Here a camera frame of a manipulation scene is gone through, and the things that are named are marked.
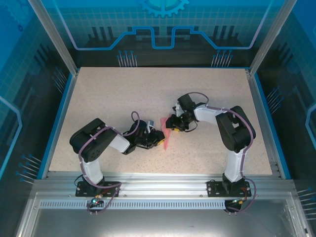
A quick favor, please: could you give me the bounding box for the aluminium frame post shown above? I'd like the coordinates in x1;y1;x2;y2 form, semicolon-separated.
27;0;81;76
247;0;301;76

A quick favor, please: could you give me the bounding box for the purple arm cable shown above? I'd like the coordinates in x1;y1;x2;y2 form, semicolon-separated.
186;91;257;215
78;111;141;215

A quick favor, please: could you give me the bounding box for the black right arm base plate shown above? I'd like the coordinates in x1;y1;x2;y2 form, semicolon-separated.
206;179;252;198

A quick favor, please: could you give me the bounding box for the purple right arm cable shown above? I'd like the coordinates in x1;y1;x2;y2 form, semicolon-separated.
186;91;257;215

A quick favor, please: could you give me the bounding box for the cable connector with green light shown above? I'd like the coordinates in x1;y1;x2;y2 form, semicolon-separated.
90;194;104;206

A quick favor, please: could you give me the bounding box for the slotted grey cable duct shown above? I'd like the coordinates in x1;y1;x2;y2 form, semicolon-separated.
39;200;229;210

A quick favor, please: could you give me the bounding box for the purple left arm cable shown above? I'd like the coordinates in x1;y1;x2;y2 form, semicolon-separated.
78;111;141;215

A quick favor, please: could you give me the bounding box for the shiny metal sheet cover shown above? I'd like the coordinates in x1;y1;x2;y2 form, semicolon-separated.
13;192;311;237

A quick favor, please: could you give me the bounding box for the aluminium mounting rail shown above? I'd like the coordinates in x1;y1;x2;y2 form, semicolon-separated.
33;172;296;198

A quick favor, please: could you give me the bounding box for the aluminium table side rail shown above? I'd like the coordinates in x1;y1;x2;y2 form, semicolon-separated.
41;70;81;180
246;70;284;180

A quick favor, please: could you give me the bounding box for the blue printed back panel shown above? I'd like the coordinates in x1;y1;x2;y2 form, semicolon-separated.
32;0;284;69

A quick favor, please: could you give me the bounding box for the thin black right gripper cable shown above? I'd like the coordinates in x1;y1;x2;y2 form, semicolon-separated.
184;120;198;133

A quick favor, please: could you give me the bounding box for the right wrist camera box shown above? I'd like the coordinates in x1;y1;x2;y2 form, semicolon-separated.
172;102;184;117

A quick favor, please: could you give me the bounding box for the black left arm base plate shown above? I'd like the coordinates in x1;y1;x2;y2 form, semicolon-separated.
75;181;121;198

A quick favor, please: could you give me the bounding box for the blue printed side panel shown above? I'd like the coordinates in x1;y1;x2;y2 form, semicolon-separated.
256;0;316;237
0;0;75;237

